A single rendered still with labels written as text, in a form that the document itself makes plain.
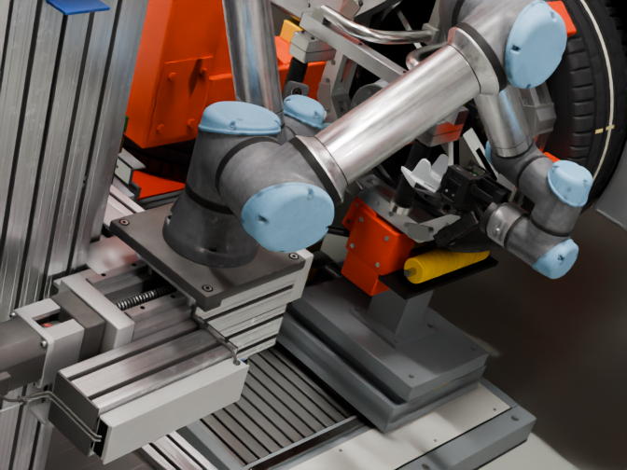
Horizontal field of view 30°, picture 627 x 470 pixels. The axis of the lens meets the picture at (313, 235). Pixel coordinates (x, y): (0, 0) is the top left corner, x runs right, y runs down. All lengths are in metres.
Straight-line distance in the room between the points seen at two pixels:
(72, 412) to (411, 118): 0.62
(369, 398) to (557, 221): 0.90
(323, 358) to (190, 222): 1.11
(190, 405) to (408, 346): 1.20
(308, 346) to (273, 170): 1.27
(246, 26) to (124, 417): 0.63
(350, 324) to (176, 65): 0.74
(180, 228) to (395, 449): 1.13
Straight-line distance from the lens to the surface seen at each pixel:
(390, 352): 2.77
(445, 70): 1.67
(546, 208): 2.01
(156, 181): 3.08
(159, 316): 1.75
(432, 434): 2.83
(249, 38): 1.84
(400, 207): 2.21
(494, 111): 1.96
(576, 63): 2.32
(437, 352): 2.83
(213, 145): 1.70
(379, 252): 2.56
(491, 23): 1.69
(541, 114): 2.28
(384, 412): 2.73
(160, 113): 2.64
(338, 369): 2.79
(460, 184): 2.11
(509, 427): 2.95
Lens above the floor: 1.78
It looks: 30 degrees down
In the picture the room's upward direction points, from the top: 17 degrees clockwise
